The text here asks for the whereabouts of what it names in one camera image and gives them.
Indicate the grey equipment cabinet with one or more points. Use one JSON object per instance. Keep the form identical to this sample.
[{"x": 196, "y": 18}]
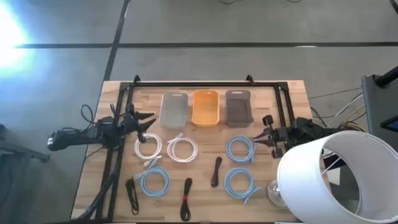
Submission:
[{"x": 379, "y": 105}]

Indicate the clear glass lamp base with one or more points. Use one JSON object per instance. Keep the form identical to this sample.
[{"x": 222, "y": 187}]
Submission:
[{"x": 275, "y": 193}]

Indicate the orange plastic bin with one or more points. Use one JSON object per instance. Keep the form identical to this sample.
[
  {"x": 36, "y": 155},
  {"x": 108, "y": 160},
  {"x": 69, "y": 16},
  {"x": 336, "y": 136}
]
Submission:
[{"x": 205, "y": 109}]

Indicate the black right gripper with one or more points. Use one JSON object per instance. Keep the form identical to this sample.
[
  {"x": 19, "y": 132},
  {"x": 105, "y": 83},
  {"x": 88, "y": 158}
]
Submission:
[{"x": 280, "y": 137}]

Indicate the black metal table frame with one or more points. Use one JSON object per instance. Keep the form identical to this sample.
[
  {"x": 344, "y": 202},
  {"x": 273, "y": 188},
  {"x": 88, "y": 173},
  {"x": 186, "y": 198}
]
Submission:
[{"x": 202, "y": 84}]

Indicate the translucent white plastic bin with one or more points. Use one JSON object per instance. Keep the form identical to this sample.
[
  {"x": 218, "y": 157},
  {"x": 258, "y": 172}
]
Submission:
[{"x": 174, "y": 110}]

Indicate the black stand leg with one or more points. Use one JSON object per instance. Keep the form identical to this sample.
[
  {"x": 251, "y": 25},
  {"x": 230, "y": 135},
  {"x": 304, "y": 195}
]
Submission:
[{"x": 21, "y": 151}]

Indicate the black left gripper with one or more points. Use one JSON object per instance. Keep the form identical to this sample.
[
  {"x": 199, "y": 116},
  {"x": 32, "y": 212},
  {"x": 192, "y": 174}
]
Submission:
[{"x": 130, "y": 123}]

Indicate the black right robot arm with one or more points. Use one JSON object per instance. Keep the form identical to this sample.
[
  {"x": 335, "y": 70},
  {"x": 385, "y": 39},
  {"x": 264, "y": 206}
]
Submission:
[{"x": 308, "y": 127}]

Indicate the grey plastic bin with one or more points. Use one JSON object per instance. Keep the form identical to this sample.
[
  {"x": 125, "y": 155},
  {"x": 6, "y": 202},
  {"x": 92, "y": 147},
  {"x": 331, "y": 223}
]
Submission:
[{"x": 238, "y": 109}]

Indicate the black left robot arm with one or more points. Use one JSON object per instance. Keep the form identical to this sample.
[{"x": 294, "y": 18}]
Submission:
[{"x": 77, "y": 137}]

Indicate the white lamp shade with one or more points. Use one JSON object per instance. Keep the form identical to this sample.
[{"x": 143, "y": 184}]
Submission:
[{"x": 304, "y": 186}]

